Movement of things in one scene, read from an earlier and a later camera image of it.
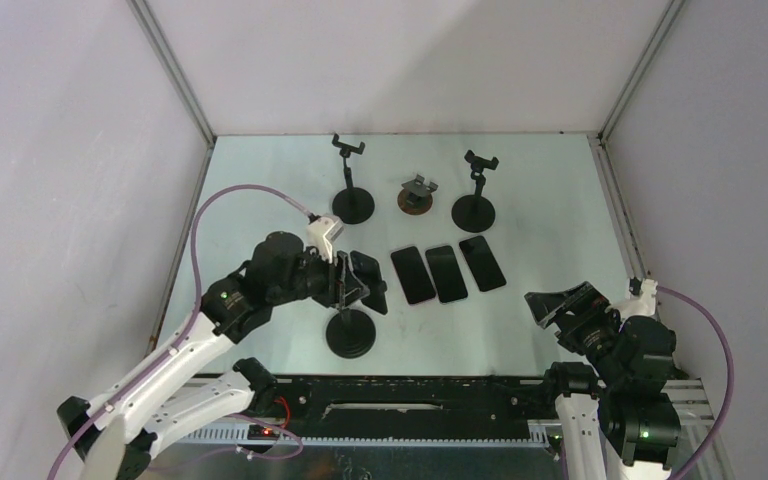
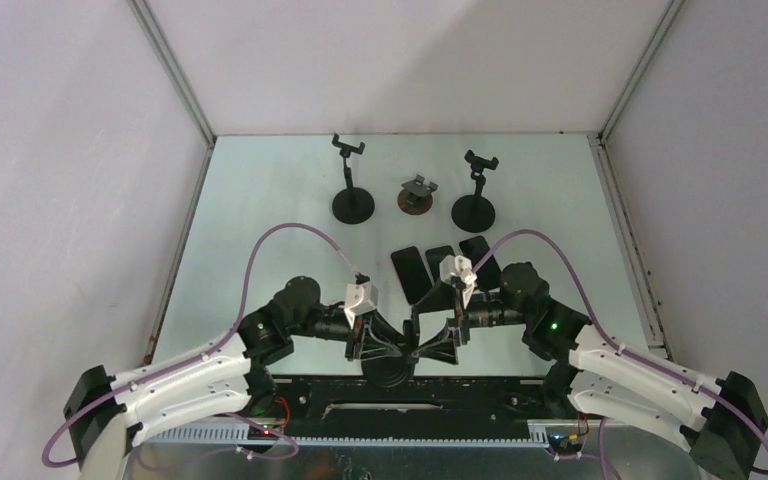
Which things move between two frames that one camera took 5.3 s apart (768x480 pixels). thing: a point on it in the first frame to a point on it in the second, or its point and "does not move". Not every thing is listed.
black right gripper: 449,401 does not move
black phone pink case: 412,274 does not move
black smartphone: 482,263 does not move
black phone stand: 352,205 does not move
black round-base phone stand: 475,213 does not move
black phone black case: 368,270 to 410,334
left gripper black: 341,285 to 372,338
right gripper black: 546,305 to 443,346
